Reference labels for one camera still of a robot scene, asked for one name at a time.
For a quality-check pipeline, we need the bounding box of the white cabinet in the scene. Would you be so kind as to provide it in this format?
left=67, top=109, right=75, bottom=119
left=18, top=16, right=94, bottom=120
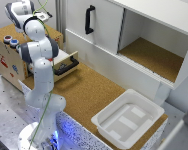
left=63, top=0, right=188, bottom=107

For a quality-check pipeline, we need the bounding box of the green cable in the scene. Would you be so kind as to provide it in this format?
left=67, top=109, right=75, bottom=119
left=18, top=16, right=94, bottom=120
left=27, top=0, right=57, bottom=150

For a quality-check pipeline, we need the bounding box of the wooden drawer box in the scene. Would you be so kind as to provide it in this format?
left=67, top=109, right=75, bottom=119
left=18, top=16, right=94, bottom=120
left=0, top=23, right=65, bottom=92

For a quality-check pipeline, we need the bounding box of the black door handle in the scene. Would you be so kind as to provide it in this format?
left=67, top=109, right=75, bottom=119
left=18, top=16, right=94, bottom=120
left=84, top=4, right=96, bottom=36

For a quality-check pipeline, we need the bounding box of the black drawer handle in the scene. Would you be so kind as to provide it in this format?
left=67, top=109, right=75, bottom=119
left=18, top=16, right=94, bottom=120
left=53, top=55, right=80, bottom=77

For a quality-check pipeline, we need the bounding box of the white sliding door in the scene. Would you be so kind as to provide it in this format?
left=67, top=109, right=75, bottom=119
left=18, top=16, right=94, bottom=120
left=65, top=0, right=125, bottom=56

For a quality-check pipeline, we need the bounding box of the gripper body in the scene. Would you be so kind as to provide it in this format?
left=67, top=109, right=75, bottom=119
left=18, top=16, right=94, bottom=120
left=35, top=11, right=53, bottom=22

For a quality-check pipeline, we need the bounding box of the red button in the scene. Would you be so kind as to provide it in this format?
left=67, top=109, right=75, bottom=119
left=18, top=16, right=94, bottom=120
left=3, top=35, right=13, bottom=44

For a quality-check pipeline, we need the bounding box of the white plastic box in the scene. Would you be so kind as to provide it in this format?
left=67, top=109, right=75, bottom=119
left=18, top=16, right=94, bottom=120
left=90, top=88, right=166, bottom=150

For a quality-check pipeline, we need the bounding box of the wooden drawer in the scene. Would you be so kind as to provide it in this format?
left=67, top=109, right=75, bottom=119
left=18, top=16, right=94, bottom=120
left=51, top=49, right=80, bottom=83

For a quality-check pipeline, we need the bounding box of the blue button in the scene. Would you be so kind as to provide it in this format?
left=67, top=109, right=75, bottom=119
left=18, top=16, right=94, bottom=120
left=9, top=38, right=20, bottom=48

